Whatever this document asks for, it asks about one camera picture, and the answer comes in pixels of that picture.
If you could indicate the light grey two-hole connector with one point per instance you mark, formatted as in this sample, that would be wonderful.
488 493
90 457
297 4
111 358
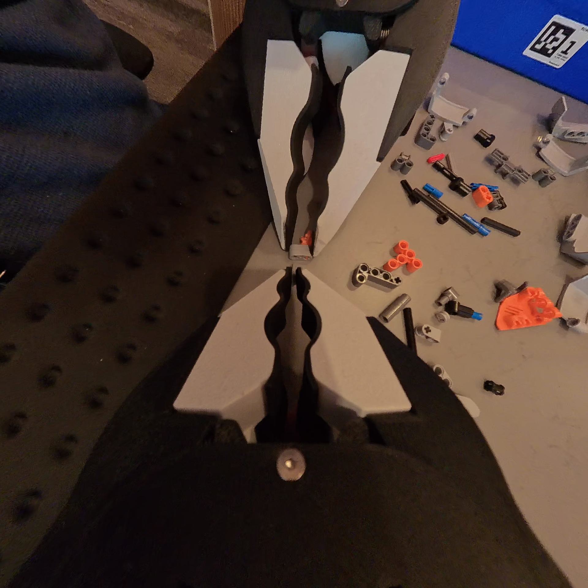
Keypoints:
442 374

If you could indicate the long black axle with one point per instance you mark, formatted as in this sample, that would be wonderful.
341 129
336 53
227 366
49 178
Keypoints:
409 330

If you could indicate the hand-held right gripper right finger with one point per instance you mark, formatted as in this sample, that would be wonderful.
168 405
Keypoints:
358 367

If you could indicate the short dark grey angled beam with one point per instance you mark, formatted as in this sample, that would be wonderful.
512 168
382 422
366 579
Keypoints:
425 133

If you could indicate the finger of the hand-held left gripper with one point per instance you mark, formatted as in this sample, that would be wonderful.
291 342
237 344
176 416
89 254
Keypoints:
367 128
280 115

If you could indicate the orange flat panel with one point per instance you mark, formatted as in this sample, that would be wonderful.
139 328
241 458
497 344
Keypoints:
523 312

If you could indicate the dark grey angled connector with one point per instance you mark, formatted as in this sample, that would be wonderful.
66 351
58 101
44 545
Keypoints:
505 290

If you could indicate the short black axle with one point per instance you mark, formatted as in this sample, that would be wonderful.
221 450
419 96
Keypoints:
500 227

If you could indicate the small black bush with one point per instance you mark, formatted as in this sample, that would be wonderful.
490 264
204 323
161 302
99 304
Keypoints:
443 219

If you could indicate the orange two-hole block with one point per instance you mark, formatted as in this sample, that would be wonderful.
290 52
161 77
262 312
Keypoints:
482 196

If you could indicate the light grey wing panel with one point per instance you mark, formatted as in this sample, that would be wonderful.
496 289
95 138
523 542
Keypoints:
471 406

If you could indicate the pile of small technic pieces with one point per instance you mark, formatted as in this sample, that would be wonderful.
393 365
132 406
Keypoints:
441 206

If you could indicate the light grey panel with holes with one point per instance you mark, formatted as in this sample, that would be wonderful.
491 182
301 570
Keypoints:
569 124

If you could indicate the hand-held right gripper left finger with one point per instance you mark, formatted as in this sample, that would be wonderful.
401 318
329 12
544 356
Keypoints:
225 367

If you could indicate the dark grey L-shaped beam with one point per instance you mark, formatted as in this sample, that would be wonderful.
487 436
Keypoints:
374 275

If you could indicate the red pin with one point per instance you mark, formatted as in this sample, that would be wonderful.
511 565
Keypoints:
436 158

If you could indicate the black connector with blue pin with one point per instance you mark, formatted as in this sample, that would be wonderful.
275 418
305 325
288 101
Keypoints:
461 310

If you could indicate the light grey boxy panel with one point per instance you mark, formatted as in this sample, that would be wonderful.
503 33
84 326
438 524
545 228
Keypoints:
574 243

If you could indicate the dark grey tube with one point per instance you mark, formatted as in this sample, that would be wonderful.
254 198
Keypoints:
395 307

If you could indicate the wooden pillar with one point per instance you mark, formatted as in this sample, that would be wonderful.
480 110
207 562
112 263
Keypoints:
227 23

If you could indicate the light grey bush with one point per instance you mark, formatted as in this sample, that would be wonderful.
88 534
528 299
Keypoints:
442 317

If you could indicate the small black connector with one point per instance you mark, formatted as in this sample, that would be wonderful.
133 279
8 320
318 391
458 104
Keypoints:
494 387

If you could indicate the black chair armrest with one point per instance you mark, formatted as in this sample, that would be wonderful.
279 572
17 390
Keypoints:
131 50

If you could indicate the short grey axle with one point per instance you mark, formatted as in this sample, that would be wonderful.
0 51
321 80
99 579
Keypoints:
449 163

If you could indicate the black dimpled pad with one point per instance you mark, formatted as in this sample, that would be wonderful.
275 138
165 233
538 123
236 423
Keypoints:
115 275

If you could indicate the light grey curved panel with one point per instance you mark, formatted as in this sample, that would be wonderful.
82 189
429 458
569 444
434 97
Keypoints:
562 160
450 108
576 298

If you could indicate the dark grey pin block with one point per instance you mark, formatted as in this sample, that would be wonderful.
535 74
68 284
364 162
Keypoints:
497 200

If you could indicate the blue storage bin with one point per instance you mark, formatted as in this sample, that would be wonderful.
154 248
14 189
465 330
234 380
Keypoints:
496 27

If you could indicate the small dark grey connector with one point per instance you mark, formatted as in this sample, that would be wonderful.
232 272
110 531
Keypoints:
544 177

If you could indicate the dark grey double connector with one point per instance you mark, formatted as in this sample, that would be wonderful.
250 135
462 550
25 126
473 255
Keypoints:
402 163

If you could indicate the small orange connector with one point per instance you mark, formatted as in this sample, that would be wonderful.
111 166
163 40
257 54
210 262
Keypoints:
305 239

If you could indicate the blue pin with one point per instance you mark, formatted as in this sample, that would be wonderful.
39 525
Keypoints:
484 187
476 224
432 190

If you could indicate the dark grey double cross block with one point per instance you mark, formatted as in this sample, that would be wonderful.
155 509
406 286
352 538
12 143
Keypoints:
507 166

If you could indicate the grey angled pin connector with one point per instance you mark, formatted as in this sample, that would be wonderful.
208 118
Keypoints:
446 296

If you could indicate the light grey cross connector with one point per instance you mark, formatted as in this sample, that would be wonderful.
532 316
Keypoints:
428 333

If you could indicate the orange connector cluster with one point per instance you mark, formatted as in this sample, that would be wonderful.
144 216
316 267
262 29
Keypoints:
404 257

